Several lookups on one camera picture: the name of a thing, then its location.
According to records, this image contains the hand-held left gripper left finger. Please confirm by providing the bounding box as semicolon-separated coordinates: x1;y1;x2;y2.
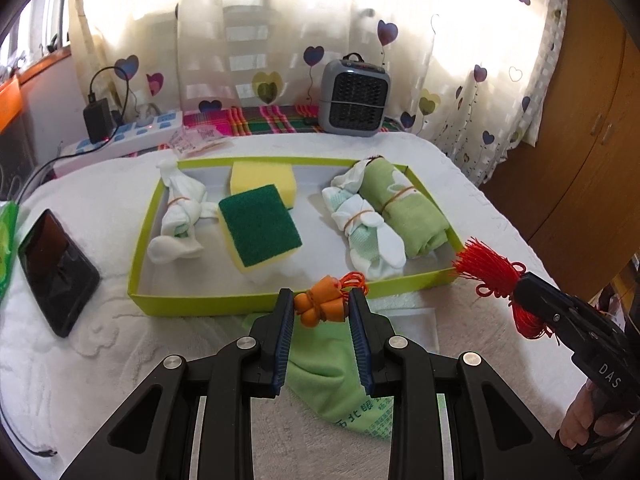
60;287;296;480

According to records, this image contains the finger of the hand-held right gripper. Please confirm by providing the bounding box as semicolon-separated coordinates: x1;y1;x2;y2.
515;272;581;311
511;292;568;341

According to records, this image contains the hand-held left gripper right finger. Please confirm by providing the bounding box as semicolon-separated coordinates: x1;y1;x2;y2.
348;287;583;480

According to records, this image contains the orange persimmon ornament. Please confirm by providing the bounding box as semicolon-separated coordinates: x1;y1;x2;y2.
293;274;369;327

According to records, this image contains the red tassel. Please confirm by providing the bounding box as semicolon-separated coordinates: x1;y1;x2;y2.
451;239;553;343

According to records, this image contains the lime green shallow box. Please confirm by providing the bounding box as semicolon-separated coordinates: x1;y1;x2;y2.
126;156;465;318

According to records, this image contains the white and mint sock bundle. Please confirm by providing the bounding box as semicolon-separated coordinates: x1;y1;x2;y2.
321;160;407;279

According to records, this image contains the green-topped yellow sponge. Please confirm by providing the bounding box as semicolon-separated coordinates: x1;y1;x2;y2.
217;184;304;276

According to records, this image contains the green towel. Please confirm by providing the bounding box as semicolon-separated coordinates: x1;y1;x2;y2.
359;157;449;259

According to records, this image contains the person's right hand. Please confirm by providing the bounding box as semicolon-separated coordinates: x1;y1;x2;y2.
557;387;601;453

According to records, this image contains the green folded cloth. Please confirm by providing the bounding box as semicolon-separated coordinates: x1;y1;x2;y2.
242;307;441;441

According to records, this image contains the wooden wardrobe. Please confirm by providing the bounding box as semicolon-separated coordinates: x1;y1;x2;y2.
480;0;640;306

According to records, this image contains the small clear wrapper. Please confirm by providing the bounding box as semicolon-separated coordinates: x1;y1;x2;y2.
169;127;226;157

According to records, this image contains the plaid cloth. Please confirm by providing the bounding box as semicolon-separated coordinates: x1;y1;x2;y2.
122;104;401;153

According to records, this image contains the black smartphone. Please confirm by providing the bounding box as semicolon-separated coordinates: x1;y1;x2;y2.
17;208;101;338

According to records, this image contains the grey space heater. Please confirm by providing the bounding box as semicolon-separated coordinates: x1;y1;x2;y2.
318;53;392;136

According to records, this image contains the white and blue power strip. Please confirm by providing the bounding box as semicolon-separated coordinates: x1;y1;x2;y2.
57;109;183;163

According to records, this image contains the black charger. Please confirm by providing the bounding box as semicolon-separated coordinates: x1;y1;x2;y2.
82;100;112;145

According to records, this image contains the green tissue packet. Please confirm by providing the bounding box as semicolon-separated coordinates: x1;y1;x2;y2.
0;200;21;301

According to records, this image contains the heart-print curtain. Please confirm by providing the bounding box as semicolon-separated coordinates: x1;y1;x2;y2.
67;0;571;181

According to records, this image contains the dark patterned panel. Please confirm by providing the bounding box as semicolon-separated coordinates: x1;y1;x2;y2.
0;110;38;201

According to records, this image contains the orange shelf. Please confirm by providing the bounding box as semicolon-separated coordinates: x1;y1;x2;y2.
0;50;71;136

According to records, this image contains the black charger cable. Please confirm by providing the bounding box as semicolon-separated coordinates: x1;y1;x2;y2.
87;66;132;126

